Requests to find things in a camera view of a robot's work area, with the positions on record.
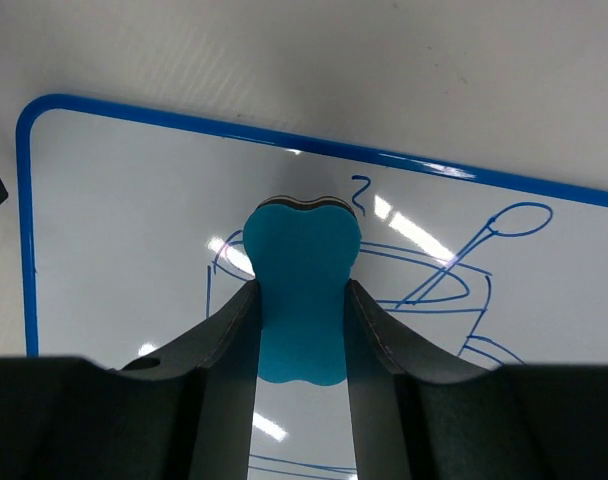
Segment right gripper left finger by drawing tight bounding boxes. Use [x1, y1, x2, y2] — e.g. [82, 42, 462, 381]
[0, 281, 262, 479]

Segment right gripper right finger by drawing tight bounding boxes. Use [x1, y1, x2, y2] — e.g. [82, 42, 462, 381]
[344, 281, 608, 479]

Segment blue-framed small whiteboard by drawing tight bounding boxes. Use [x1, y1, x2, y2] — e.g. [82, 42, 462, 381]
[16, 95, 608, 479]

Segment blue foam whiteboard eraser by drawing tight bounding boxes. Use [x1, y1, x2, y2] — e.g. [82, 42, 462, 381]
[243, 196, 361, 387]

